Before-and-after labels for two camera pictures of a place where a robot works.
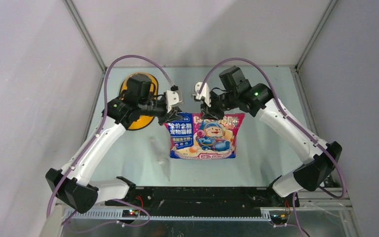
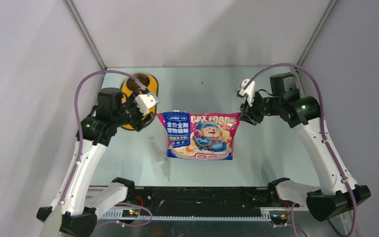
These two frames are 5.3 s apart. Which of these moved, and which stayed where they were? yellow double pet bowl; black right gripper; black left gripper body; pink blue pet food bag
Moved: black right gripper; black left gripper body
Stayed: yellow double pet bowl; pink blue pet food bag
